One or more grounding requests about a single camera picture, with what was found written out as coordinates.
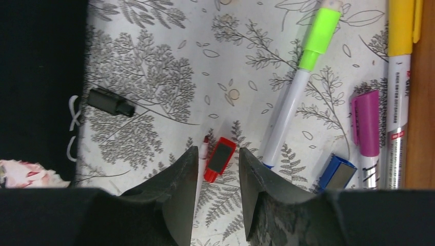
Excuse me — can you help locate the white pen red tip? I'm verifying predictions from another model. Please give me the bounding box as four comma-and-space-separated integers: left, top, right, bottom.
351, 90, 380, 190

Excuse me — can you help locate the black floral cloth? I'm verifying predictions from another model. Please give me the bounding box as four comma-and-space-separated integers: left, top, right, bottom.
1, 1, 88, 181

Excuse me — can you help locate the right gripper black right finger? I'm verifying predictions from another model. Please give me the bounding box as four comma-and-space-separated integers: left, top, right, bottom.
239, 148, 434, 245

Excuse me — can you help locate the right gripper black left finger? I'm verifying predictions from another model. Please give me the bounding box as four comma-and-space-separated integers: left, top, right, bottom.
1, 146, 199, 245

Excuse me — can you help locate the orange compartment tray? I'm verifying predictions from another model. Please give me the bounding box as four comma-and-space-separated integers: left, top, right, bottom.
405, 1, 434, 189

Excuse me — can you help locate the floral table cloth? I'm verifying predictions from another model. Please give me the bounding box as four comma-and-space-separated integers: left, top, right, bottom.
74, 0, 408, 246

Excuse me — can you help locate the black pen cap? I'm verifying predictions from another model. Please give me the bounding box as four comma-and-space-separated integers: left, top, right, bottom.
87, 88, 135, 117

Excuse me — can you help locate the magenta pen cap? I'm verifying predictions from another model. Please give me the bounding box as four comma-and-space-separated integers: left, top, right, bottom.
351, 90, 380, 157

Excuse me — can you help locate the green pen cap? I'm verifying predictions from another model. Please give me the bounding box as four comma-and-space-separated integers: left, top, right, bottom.
299, 8, 341, 71

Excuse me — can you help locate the blue pen cap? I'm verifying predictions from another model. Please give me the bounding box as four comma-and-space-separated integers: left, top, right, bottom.
319, 155, 357, 192

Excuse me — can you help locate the white pen green tip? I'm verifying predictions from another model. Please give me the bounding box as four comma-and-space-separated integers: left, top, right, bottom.
193, 135, 209, 218

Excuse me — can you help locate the yellow pen cap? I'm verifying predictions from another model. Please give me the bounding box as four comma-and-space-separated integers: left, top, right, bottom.
388, 0, 424, 56

